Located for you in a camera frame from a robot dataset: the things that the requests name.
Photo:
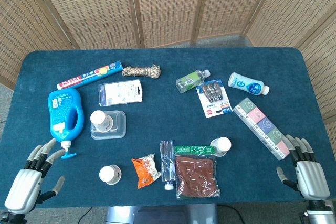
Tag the blue detergent pump bottle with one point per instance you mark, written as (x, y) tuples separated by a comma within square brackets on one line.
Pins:
[(59, 113)]

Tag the blue plastic wrap box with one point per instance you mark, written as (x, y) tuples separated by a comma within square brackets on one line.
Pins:
[(89, 75)]

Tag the paper cup green flower print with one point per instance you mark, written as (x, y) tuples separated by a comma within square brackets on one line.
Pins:
[(223, 144)]

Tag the clear plastic food container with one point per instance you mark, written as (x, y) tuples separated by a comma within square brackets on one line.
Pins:
[(119, 127)]

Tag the multicolour tissue pack row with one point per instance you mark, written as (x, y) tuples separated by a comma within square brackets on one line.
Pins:
[(262, 127)]

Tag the white blue drink bottle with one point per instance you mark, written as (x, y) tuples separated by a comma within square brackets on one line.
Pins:
[(246, 83)]

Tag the paper cup fern purple flower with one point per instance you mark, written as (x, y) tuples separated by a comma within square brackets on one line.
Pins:
[(108, 174)]

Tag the brown cloth in clear bag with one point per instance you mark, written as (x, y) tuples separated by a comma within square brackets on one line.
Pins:
[(195, 176)]

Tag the small clear bottle green label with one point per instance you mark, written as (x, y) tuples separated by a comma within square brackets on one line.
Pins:
[(190, 80)]

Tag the empty clear water bottle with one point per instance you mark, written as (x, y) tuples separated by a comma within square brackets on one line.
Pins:
[(167, 163)]

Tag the paper cup blue flower print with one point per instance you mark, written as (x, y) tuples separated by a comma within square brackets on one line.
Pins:
[(99, 119)]

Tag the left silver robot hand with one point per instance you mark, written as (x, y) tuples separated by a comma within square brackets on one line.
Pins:
[(23, 190)]

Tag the orange white snack bag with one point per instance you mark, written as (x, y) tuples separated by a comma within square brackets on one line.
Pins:
[(144, 171)]

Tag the metal clips on card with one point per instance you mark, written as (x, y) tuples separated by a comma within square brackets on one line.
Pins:
[(214, 100)]

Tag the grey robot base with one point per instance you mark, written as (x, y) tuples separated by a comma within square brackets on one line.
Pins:
[(160, 214)]

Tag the bamboo folding screen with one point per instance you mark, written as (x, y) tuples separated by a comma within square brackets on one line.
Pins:
[(168, 11)]

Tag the white card blister pack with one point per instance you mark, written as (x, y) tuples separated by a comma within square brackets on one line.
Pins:
[(120, 93)]

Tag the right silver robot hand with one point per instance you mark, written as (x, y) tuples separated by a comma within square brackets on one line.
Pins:
[(312, 179)]

